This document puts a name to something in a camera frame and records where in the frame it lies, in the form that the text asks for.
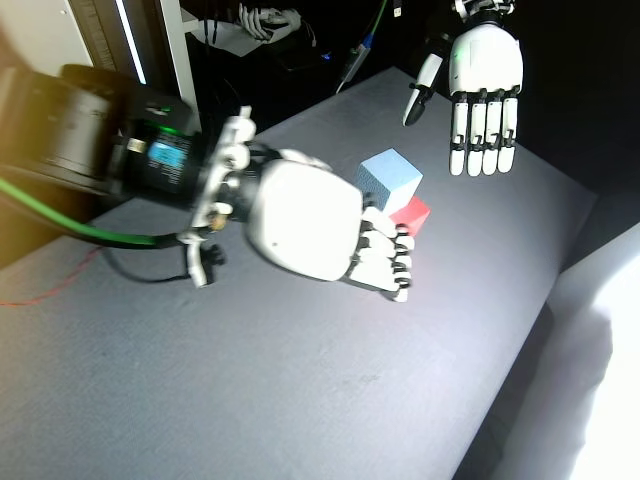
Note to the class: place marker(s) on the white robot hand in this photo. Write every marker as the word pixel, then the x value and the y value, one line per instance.
pixel 485 60
pixel 305 215

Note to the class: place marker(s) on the grey table cloth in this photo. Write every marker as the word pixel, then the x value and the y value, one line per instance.
pixel 250 400

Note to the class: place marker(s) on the light blue cube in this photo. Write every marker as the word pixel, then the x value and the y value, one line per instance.
pixel 390 172

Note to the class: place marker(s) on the white usb adapter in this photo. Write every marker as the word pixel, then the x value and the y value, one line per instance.
pixel 352 67

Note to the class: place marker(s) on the white backdrop sheet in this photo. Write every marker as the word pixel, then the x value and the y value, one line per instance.
pixel 575 375

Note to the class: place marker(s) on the spare white robot hand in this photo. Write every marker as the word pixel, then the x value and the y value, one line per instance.
pixel 265 22

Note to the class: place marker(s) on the red cube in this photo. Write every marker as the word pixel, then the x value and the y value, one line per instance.
pixel 415 215

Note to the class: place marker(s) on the white robot body column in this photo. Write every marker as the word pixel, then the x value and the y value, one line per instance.
pixel 40 30

